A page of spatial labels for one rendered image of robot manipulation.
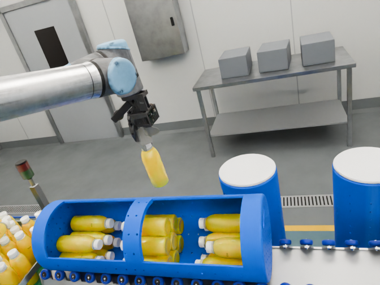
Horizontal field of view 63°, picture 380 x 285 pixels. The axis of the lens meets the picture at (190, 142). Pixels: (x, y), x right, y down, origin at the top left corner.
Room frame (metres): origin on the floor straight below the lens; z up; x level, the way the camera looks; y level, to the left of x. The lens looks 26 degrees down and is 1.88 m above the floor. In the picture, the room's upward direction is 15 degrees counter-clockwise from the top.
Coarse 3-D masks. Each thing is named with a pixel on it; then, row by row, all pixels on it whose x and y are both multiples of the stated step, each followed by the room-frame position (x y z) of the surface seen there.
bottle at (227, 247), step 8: (216, 240) 0.78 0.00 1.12; (224, 240) 0.77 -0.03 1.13; (232, 240) 0.76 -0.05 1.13; (216, 248) 0.76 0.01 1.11; (224, 248) 0.74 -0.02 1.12; (232, 248) 0.74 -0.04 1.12; (240, 248) 0.73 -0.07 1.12; (224, 256) 0.74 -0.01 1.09; (232, 256) 0.73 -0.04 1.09; (240, 256) 0.72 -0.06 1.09
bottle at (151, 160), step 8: (144, 152) 1.00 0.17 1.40; (152, 152) 0.99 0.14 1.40; (144, 160) 0.99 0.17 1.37; (152, 160) 0.98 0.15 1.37; (160, 160) 1.00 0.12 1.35; (152, 168) 0.98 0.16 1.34; (160, 168) 0.99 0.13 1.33; (152, 176) 0.99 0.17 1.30; (160, 176) 0.99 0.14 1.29; (152, 184) 1.00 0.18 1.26; (160, 184) 0.99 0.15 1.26
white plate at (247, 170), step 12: (240, 156) 1.41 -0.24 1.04; (252, 156) 1.38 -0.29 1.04; (264, 156) 1.35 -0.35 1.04; (228, 168) 1.33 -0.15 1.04; (240, 168) 1.30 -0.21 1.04; (252, 168) 1.27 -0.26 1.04; (264, 168) 1.24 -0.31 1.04; (228, 180) 1.22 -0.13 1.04; (240, 180) 1.20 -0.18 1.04; (252, 180) 1.17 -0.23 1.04; (264, 180) 1.15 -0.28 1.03
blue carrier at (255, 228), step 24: (48, 216) 1.03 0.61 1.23; (72, 216) 1.18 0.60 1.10; (120, 216) 1.13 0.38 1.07; (144, 216) 0.88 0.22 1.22; (192, 216) 1.00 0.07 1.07; (240, 216) 0.75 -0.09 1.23; (264, 216) 0.77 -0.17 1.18; (48, 240) 1.03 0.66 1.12; (192, 240) 0.96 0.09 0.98; (240, 240) 0.69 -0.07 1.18; (264, 240) 0.70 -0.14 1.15; (48, 264) 0.94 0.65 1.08; (72, 264) 0.89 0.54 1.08; (96, 264) 0.85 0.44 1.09; (120, 264) 0.82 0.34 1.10; (144, 264) 0.78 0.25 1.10; (168, 264) 0.75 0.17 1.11; (192, 264) 0.72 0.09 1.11; (216, 264) 0.70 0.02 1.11; (264, 264) 0.64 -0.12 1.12
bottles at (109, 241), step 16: (112, 240) 1.01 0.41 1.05; (176, 240) 0.91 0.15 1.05; (208, 240) 0.83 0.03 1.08; (64, 256) 0.97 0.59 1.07; (80, 256) 0.94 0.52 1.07; (96, 256) 0.93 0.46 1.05; (112, 256) 0.98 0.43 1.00; (144, 256) 0.85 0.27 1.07; (160, 256) 0.83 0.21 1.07; (176, 256) 0.88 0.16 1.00; (208, 256) 0.82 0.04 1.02
